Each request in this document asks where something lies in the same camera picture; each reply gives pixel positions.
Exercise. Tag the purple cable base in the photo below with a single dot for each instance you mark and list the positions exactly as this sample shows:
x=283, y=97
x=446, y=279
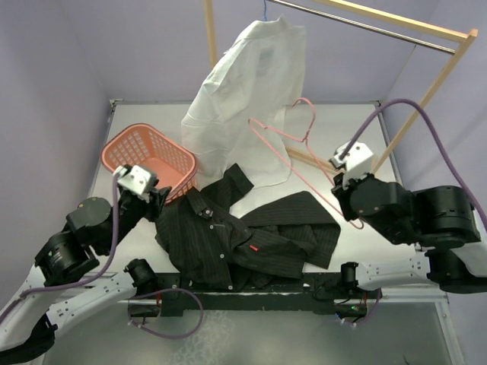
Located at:
x=168, y=306
x=361, y=312

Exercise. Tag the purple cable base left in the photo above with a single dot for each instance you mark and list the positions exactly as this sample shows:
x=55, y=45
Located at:
x=168, y=306

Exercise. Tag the white hanging shirt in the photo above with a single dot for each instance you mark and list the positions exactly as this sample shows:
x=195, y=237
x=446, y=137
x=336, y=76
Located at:
x=241, y=105

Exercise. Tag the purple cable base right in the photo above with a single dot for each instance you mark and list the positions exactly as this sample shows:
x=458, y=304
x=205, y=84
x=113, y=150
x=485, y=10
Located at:
x=361, y=312

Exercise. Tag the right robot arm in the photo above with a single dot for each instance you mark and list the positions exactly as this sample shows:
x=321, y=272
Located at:
x=442, y=223

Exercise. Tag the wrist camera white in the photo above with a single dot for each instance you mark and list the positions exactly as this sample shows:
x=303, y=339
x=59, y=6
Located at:
x=136, y=180
x=355, y=165

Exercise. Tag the wooden clothes rack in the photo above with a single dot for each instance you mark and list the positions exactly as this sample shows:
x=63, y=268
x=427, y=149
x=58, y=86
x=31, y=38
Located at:
x=344, y=63

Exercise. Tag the pink plastic laundry basket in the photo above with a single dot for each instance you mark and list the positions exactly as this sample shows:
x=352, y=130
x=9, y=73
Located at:
x=142, y=144

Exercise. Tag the dark pinstriped shirt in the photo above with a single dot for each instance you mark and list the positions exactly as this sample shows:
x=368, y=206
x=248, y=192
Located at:
x=208, y=245

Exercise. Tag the blue hanger hook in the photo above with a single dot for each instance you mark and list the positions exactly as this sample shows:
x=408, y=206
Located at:
x=265, y=18

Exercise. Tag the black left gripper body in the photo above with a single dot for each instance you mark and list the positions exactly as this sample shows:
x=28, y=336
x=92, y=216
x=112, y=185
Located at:
x=151, y=205

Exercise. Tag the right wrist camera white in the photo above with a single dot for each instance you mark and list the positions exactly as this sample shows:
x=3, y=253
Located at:
x=355, y=165

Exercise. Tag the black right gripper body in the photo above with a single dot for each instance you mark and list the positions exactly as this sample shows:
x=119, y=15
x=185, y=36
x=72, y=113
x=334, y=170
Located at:
x=339, y=191

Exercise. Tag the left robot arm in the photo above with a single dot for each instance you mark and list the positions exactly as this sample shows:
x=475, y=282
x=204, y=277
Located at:
x=33, y=320

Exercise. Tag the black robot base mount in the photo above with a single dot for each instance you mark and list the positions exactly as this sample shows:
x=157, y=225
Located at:
x=313, y=292

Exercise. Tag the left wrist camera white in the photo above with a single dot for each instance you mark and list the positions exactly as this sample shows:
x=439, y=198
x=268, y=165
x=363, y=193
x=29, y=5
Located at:
x=136, y=180

